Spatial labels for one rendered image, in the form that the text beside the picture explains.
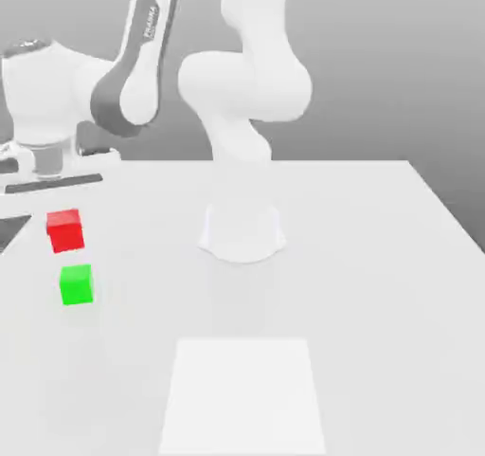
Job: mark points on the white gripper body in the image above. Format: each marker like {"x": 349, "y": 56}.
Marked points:
{"x": 53, "y": 183}

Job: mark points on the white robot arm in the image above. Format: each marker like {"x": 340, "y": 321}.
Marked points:
{"x": 242, "y": 84}

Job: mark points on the small red cube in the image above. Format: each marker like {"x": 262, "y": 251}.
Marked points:
{"x": 65, "y": 232}

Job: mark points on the small green cube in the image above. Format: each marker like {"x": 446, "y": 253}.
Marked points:
{"x": 76, "y": 285}

